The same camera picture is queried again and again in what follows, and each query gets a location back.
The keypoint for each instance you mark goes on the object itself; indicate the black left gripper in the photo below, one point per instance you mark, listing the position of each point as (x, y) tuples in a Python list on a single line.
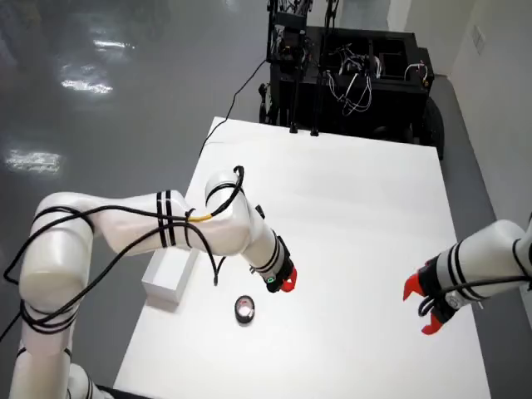
[(279, 270)]

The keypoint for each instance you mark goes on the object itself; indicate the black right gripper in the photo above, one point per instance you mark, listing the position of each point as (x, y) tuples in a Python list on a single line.
[(432, 282)]

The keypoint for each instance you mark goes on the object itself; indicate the black tape roll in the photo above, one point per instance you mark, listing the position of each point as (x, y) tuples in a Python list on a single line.
[(244, 318)]

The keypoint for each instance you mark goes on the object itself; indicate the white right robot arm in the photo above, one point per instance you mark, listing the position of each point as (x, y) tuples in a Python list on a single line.
[(494, 257)]

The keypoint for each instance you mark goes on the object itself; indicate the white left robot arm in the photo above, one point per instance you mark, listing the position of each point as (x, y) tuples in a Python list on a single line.
[(124, 220)]

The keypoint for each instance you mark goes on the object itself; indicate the white box bin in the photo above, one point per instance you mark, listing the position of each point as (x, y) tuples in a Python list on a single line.
[(164, 278)]

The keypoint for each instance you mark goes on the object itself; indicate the black stand pole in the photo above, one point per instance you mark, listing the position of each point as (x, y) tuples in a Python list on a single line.
[(318, 104), (295, 104)]

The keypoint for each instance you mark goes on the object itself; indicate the black equipment cart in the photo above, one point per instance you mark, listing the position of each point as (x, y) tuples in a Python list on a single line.
[(374, 104)]

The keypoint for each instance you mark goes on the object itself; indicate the black electronics frame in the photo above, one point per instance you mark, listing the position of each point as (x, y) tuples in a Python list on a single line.
[(289, 29)]

